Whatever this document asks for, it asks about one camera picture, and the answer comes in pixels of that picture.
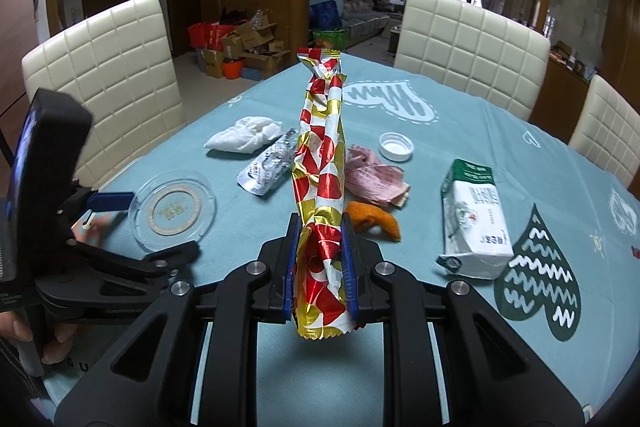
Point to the silver foil blister pack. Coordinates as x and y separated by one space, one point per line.
265 167

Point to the wooden low cabinet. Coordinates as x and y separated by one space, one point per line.
560 92

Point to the red gold foil wrapper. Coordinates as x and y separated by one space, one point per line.
320 187

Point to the grey sofa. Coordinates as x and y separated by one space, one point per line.
365 9

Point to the clear glass dish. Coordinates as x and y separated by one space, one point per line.
172 209

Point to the white green milk carton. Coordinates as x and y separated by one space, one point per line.
475 222

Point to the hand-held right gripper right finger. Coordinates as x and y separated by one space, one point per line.
349 272

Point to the orange peel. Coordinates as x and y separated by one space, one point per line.
372 217

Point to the white bottle cap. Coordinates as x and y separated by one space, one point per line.
395 147

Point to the orange bucket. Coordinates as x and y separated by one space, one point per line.
233 69

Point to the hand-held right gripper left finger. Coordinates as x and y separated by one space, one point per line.
295 269

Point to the wooden partition cabinet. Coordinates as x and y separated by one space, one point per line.
275 17

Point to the cream quilted leather chair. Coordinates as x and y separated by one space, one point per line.
110 72
610 132
465 47

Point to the red paper bags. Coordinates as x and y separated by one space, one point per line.
204 36

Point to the white tissue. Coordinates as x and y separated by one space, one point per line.
240 134

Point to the pile of cardboard boxes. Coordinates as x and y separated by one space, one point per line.
250 44

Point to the colourful shopping bag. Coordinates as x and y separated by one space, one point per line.
330 41

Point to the teal printed tablecloth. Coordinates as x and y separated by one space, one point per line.
600 307

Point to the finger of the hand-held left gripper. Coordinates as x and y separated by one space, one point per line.
112 201
125 264

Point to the person's left hand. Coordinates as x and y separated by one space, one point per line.
59 347

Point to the pink paper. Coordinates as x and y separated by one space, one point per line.
372 177

